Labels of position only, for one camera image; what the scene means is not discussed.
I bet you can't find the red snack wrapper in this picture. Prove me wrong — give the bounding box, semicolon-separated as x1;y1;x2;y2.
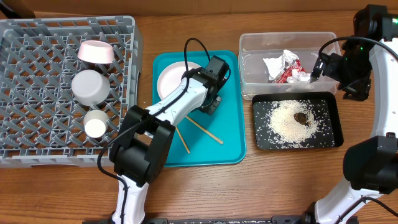
272;60;305;83

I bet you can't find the pile of rice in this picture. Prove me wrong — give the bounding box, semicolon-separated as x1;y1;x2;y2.
253;99;336;150

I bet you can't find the wooden chopstick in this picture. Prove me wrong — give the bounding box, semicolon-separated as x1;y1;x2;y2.
176;127;190;154
185;116;224;145

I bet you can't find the white paper cup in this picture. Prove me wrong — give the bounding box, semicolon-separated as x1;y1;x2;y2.
83;110;109;138

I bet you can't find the large white plate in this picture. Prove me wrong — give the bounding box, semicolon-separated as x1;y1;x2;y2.
157;61;186;100

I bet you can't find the teal plastic tray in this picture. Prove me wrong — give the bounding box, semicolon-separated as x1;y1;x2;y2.
165;50;246;167

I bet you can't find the brown food scrap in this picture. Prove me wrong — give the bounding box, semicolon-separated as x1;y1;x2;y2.
294;113;310;126

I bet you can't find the grey dishwasher rack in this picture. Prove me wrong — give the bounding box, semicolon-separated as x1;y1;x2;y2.
1;16;143;168

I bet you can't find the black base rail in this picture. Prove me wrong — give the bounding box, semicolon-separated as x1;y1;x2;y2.
83;216;312;224

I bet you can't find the black tray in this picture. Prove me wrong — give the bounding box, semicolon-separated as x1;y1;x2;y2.
252;91;344;150

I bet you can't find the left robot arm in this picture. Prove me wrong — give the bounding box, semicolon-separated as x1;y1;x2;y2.
109;56;231;223

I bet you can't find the clear plastic bin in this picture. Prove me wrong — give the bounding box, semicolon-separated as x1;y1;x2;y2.
239;32;338;100

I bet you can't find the small pink bowl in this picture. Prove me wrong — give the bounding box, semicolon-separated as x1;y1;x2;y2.
78;40;114;64

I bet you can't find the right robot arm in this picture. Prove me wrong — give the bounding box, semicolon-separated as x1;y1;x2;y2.
300;4;397;224

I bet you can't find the white bowl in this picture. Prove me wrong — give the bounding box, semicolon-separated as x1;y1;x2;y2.
72;70;110;106

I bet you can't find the white napkin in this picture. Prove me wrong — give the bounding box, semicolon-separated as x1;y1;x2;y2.
263;49;310;83

